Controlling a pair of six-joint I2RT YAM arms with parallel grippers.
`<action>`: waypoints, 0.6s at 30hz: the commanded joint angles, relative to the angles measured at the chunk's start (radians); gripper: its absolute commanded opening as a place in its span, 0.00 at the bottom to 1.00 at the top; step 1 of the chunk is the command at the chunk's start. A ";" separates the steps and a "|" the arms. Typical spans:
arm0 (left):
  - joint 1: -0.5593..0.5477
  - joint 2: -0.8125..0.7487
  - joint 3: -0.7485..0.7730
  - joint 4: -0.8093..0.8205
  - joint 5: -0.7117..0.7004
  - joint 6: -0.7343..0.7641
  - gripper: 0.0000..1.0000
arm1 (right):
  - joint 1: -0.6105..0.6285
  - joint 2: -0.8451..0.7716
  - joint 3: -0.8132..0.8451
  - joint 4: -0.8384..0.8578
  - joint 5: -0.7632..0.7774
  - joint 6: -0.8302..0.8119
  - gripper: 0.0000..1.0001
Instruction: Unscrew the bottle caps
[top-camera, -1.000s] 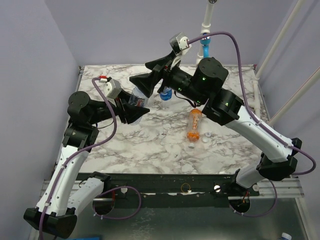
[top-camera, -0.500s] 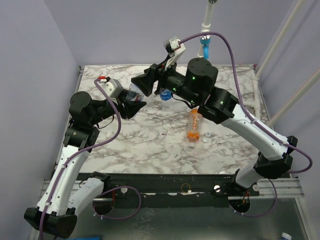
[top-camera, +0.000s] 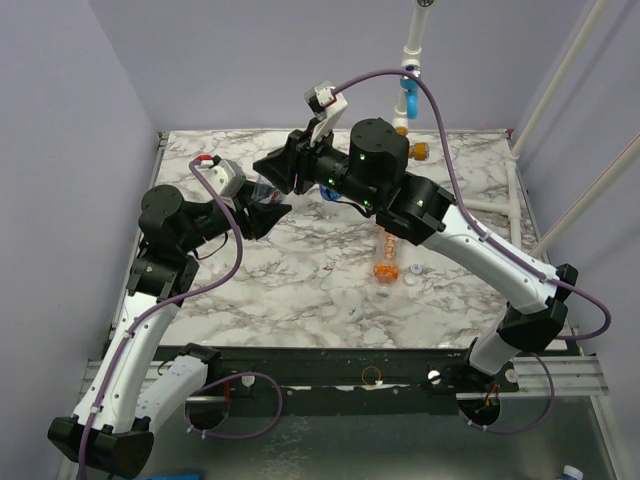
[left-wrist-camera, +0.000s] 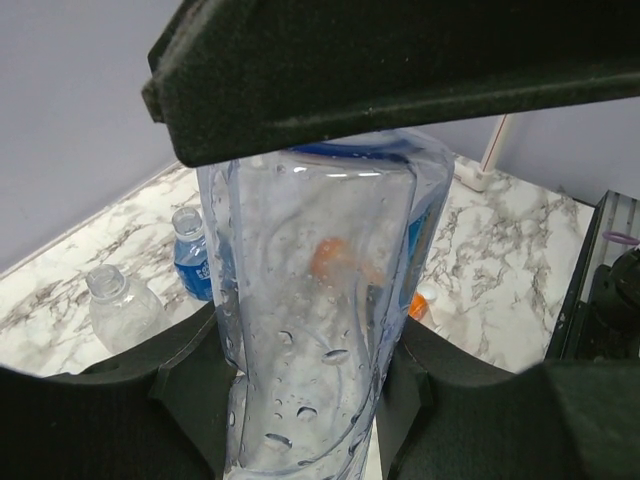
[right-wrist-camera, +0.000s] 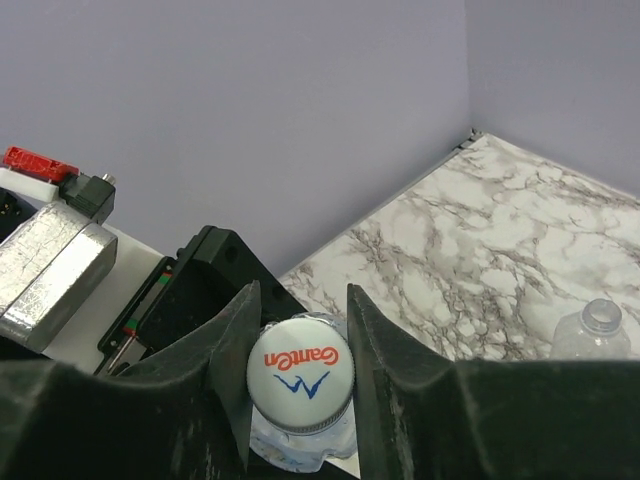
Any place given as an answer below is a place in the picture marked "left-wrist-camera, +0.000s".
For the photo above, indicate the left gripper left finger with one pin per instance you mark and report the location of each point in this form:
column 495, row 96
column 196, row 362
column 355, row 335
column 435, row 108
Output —
column 156, row 411

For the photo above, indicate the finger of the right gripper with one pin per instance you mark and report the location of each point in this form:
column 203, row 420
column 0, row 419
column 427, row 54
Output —
column 231, row 79

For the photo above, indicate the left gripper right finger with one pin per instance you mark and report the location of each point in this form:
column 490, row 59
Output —
column 445, row 414

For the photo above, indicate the clear unlabelled plastic bottle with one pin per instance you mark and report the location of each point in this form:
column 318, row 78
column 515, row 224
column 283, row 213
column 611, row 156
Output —
column 124, row 312

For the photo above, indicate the orange label drink bottle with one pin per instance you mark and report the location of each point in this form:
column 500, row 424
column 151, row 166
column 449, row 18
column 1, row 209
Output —
column 422, row 305

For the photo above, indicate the blue label Pocari bottle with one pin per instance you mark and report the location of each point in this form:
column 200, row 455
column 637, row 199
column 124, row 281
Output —
column 190, row 253

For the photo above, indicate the purple label water bottle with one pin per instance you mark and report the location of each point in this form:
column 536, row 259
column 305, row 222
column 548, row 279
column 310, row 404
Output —
column 315, row 254

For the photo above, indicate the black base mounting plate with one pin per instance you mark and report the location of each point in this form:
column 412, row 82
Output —
column 599, row 318

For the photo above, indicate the white PVC pipe frame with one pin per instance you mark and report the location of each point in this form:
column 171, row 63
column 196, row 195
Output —
column 477, row 176

